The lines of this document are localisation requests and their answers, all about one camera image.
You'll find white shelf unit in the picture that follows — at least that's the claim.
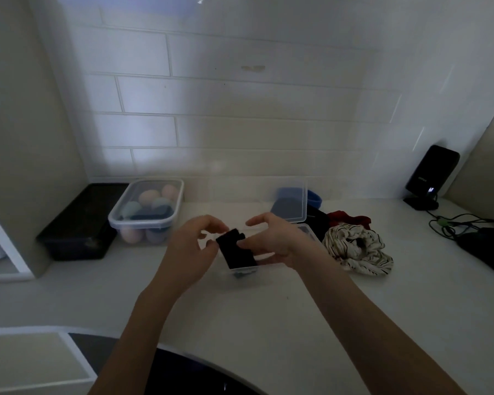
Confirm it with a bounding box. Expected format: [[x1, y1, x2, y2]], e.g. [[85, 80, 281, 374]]
[[0, 199, 36, 283]]

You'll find blue headband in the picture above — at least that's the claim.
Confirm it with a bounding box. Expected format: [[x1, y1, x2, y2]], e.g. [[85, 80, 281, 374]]
[[276, 187, 323, 208]]

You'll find person's dark clothing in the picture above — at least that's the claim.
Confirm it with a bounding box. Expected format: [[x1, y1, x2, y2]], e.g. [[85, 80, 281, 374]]
[[68, 332, 268, 395]]

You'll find pile of pastel makeup sponges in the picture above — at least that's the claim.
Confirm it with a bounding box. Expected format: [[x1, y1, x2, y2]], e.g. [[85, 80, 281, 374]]
[[119, 184, 178, 245]]

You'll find small clear hinged box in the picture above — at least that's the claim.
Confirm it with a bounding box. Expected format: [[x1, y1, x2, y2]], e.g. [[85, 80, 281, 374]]
[[207, 176, 318, 292]]

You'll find person's left hand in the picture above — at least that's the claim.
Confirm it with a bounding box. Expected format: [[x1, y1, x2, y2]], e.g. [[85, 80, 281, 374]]
[[158, 215, 230, 299]]

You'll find white cabinet frame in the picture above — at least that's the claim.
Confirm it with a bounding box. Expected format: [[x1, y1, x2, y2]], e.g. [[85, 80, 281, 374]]
[[0, 326, 98, 395]]

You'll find red scrunchie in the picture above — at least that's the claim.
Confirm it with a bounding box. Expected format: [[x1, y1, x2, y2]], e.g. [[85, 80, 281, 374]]
[[327, 210, 372, 229]]

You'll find clear lidded sponge container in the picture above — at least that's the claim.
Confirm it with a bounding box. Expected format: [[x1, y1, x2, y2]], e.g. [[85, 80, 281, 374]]
[[108, 178, 185, 246]]

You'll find black computer mouse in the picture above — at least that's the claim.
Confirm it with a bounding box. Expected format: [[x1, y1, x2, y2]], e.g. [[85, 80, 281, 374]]
[[457, 232, 494, 277]]

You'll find black speaker cable tangle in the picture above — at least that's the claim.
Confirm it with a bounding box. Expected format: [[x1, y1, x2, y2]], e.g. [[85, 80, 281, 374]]
[[428, 209, 494, 240]]

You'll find black tray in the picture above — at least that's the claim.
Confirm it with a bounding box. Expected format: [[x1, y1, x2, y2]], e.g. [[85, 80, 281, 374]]
[[36, 183, 131, 262]]

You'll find person's right hand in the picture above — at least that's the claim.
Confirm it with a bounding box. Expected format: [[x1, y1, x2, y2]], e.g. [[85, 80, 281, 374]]
[[237, 212, 326, 270]]

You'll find person's left forearm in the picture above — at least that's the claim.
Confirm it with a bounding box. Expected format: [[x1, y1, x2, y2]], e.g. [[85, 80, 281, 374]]
[[88, 279, 215, 395]]

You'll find white patterned scrunchie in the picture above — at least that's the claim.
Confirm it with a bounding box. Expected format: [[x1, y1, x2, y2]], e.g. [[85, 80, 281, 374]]
[[322, 222, 395, 278]]

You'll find person's right forearm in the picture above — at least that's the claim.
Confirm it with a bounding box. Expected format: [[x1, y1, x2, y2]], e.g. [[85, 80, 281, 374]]
[[290, 242, 466, 395]]

